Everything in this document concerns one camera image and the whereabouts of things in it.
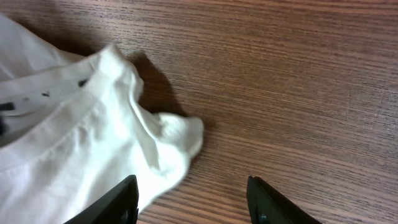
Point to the white t-shirt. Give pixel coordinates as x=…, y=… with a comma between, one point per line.
x=74, y=129

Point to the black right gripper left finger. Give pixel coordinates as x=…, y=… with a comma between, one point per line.
x=117, y=206

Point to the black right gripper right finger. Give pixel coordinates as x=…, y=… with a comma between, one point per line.
x=268, y=206

